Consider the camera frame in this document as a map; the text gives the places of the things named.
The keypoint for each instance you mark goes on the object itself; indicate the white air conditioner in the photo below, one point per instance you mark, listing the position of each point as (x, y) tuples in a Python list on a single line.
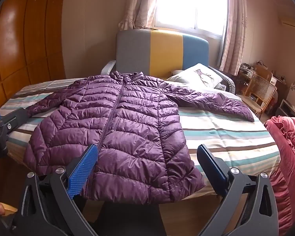
[(291, 22)]

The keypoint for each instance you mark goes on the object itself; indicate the purple puffer jacket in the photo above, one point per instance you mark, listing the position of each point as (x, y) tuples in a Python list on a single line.
[(127, 132)]

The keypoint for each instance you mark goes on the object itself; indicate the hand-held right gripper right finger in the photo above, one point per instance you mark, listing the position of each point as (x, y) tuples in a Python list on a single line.
[(221, 174)]

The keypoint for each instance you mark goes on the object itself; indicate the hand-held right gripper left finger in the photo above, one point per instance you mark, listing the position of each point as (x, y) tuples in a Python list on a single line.
[(83, 168)]

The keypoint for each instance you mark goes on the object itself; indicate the grey yellow blue headboard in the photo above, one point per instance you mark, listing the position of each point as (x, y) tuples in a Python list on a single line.
[(140, 51)]

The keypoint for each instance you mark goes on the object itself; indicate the bed with striped sheet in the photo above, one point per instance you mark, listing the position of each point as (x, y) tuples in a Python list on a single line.
[(223, 134)]

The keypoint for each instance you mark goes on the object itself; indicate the grey padded bed rail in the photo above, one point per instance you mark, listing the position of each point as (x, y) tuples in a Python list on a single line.
[(227, 83), (108, 67)]

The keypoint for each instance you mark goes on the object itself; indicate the beige patterned curtain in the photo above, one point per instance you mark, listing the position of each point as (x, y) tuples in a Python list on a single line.
[(139, 5), (233, 29)]

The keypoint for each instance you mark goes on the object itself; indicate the cluttered desk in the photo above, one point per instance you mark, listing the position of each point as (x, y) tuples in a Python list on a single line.
[(245, 71)]

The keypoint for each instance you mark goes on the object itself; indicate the red ruffled blanket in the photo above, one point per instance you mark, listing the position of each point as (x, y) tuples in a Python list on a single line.
[(290, 157)]

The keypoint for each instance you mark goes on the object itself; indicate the window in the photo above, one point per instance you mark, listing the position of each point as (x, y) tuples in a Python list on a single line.
[(186, 5)]

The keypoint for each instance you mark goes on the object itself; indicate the wooden wardrobe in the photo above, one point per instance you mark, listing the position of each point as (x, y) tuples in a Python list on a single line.
[(22, 41)]

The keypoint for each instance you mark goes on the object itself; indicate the rattan chair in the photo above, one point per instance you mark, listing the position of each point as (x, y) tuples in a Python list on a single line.
[(261, 88)]

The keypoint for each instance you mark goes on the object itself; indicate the white printed pillow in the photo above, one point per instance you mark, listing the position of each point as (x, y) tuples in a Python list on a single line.
[(199, 75)]

